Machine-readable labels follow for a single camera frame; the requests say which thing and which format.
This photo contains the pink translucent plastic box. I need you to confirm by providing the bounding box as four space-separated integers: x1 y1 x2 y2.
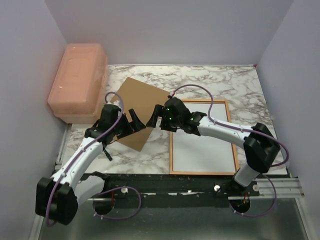
47 43 108 124

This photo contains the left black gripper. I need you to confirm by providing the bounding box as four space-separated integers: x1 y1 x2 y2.
112 109 146 140

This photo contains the aluminium extrusion rail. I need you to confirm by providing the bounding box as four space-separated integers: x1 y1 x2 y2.
27 124 305 240

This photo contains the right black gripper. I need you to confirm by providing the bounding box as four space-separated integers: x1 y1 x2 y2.
146 105 182 134

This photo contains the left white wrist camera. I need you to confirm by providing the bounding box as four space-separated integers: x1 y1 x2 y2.
110 99 122 107

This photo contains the mountain landscape photo print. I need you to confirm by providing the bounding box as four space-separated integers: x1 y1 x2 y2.
172 103 236 173

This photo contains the small black green connector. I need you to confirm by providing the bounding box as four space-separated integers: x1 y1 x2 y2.
103 150 113 161

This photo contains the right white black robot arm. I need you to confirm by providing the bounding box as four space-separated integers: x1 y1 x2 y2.
146 97 281 196

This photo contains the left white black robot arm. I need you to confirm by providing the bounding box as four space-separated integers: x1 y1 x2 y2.
35 104 146 225

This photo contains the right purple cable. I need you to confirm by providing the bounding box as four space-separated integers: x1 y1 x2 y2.
168 84 291 218

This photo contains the brown cardboard backing board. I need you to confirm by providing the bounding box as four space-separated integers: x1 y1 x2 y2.
117 77 170 152

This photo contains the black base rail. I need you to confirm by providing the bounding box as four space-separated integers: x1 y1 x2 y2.
93 173 259 209

